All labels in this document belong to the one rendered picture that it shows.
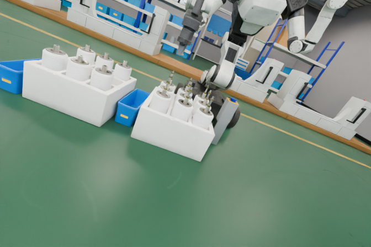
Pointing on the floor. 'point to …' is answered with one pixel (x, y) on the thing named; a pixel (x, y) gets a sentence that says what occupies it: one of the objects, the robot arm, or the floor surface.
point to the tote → (242, 73)
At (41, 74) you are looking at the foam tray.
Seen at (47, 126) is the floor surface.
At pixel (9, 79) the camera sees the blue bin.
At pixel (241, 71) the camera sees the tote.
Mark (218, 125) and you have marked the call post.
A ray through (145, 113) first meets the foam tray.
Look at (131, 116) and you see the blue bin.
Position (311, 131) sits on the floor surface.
